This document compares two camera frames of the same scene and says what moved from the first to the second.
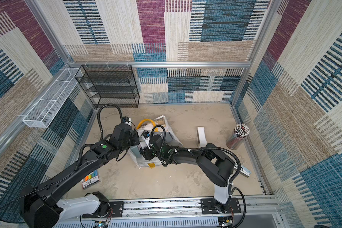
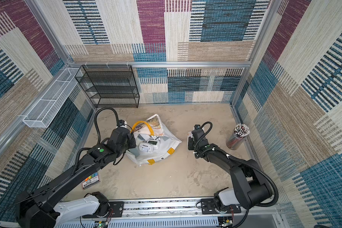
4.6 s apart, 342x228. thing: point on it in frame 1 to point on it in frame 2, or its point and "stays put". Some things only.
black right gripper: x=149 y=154 to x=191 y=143
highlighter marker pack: x=91 y=179 stays put
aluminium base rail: x=258 y=211 stays put
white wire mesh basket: x=41 y=115 stays put
